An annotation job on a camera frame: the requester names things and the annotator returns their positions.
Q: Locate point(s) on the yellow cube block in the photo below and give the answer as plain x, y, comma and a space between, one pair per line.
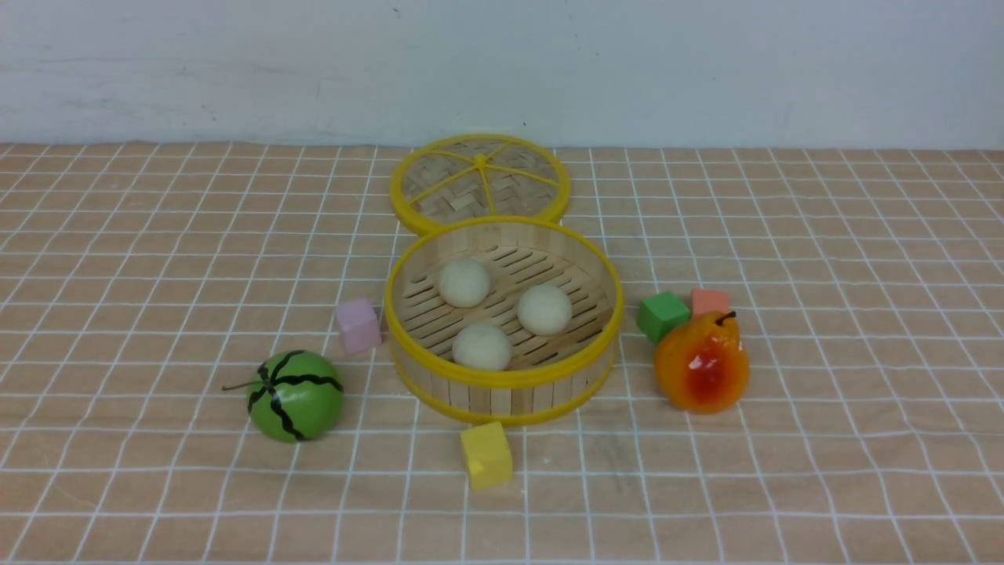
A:
487, 455

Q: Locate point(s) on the green cube block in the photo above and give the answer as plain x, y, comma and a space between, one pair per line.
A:
661, 313

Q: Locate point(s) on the white bun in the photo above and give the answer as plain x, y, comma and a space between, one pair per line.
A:
464, 283
482, 346
544, 310

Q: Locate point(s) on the green toy watermelon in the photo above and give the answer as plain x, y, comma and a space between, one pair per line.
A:
296, 395

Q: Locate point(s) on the orange toy pear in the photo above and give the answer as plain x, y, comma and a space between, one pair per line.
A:
702, 366

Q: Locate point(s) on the orange checkered tablecloth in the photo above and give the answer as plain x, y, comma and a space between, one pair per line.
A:
138, 280

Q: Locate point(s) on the pink cube block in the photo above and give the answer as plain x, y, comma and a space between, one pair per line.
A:
358, 326

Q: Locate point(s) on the salmon cube block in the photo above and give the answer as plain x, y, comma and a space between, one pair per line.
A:
708, 300

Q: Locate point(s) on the bamboo steamer lid yellow rim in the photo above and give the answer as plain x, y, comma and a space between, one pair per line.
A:
481, 174

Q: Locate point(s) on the bamboo steamer tray yellow rim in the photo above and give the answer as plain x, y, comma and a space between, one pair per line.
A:
547, 376

